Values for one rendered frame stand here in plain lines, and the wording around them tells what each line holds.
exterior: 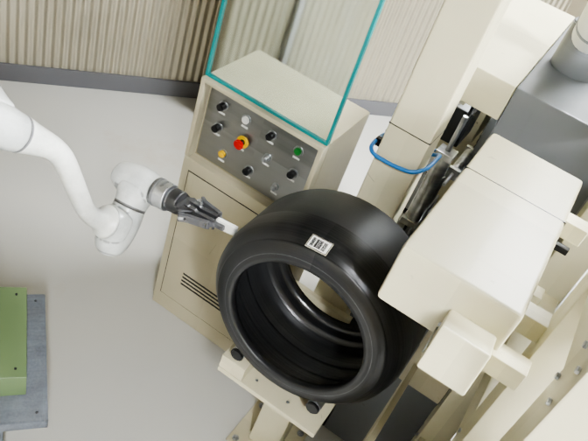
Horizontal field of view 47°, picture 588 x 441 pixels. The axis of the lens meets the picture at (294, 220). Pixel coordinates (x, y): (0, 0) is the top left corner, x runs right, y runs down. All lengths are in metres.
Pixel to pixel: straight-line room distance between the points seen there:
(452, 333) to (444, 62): 0.80
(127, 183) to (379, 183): 0.75
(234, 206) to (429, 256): 1.57
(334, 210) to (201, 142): 1.11
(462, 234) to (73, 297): 2.33
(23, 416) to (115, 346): 1.05
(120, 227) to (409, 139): 0.88
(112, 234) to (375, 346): 0.85
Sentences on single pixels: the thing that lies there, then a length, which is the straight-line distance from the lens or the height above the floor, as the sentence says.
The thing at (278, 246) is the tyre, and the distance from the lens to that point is 1.73.
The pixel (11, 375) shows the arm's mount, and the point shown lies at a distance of 2.20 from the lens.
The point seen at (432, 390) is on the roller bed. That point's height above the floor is 0.94.
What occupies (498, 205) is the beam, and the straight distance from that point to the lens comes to 1.52.
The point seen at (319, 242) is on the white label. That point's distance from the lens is 1.68.
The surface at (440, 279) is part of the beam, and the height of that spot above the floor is 1.76.
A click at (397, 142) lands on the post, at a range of 1.91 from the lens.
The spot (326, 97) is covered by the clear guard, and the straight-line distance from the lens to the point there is 2.36.
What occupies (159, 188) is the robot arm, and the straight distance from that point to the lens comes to 2.05.
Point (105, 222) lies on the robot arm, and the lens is 2.05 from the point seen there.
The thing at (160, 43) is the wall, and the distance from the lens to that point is 4.66.
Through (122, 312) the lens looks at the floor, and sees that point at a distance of 3.33.
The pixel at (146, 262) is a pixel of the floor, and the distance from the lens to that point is 3.58.
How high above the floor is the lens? 2.55
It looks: 39 degrees down
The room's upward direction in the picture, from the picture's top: 21 degrees clockwise
